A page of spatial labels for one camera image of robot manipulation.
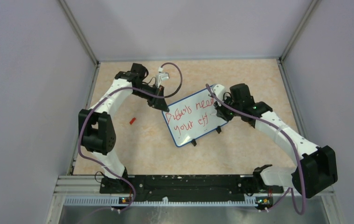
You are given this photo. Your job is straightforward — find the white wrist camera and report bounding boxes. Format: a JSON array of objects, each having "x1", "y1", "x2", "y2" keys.
[
  {"x1": 155, "y1": 67, "x2": 170, "y2": 87},
  {"x1": 210, "y1": 84, "x2": 227, "y2": 102}
]

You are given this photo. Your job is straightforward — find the black whiteboard foot clip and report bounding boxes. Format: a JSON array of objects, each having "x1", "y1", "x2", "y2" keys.
[
  {"x1": 215, "y1": 126, "x2": 222, "y2": 134},
  {"x1": 191, "y1": 139, "x2": 197, "y2": 147}
]

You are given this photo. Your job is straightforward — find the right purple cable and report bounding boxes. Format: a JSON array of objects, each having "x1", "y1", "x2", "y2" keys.
[{"x1": 205, "y1": 84, "x2": 307, "y2": 216}]

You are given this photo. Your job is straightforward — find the white slotted cable duct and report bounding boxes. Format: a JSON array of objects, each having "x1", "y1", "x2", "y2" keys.
[{"x1": 64, "y1": 196, "x2": 257, "y2": 207}]

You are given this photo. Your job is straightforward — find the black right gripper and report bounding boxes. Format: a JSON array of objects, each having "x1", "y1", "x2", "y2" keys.
[{"x1": 214, "y1": 94, "x2": 242, "y2": 122}]

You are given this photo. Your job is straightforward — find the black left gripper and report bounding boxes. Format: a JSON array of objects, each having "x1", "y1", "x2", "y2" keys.
[{"x1": 132, "y1": 83, "x2": 169, "y2": 112}]

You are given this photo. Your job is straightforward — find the aluminium frame rail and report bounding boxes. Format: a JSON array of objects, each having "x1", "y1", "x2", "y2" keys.
[{"x1": 46, "y1": 175, "x2": 343, "y2": 224}]

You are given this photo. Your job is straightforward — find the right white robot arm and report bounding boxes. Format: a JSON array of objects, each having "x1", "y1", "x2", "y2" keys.
[{"x1": 206, "y1": 84, "x2": 338, "y2": 198}]

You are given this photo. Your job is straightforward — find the blue framed whiteboard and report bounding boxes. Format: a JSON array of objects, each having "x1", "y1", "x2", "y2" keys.
[{"x1": 162, "y1": 89, "x2": 228, "y2": 147}]

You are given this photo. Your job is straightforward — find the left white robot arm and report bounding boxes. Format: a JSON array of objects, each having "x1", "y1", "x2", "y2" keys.
[{"x1": 78, "y1": 63, "x2": 169, "y2": 193}]

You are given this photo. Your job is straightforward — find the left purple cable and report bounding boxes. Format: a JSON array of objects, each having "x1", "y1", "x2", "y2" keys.
[{"x1": 77, "y1": 62, "x2": 183, "y2": 211}]

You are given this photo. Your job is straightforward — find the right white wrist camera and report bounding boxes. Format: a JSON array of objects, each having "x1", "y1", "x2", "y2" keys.
[{"x1": 210, "y1": 84, "x2": 227, "y2": 102}]

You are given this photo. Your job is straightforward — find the purple cable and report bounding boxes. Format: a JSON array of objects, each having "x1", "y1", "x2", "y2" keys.
[
  {"x1": 77, "y1": 62, "x2": 183, "y2": 211},
  {"x1": 205, "y1": 84, "x2": 307, "y2": 216}
]

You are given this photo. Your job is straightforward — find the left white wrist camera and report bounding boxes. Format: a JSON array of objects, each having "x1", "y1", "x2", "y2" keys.
[{"x1": 155, "y1": 67, "x2": 170, "y2": 87}]

